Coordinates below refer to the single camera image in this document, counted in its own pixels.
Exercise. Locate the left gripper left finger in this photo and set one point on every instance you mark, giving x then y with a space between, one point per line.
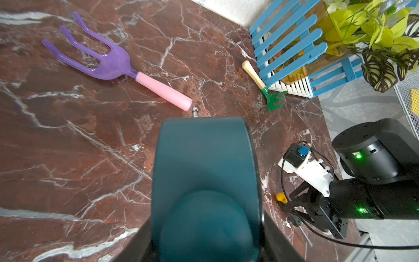
140 247

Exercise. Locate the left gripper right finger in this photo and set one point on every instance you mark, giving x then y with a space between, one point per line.
275 246

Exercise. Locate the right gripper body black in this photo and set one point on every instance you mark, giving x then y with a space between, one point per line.
316 209

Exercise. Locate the yellow black screwdriver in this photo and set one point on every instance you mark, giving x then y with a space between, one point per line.
295 220

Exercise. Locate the teal alarm clock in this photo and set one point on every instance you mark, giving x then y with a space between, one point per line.
206 196

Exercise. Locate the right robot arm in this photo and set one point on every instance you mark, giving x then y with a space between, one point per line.
382 161

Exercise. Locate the green wooden mini rake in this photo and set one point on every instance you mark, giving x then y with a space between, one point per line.
274 100

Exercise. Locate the blue white slatted crate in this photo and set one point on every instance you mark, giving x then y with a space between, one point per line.
301 49

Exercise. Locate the potted artificial plant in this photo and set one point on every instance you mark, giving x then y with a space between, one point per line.
370 36

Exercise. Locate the purple pink garden fork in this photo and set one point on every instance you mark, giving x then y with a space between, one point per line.
115 64

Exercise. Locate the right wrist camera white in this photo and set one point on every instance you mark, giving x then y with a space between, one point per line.
300 160

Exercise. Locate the white wire wall basket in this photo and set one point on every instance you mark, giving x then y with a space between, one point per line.
407 92

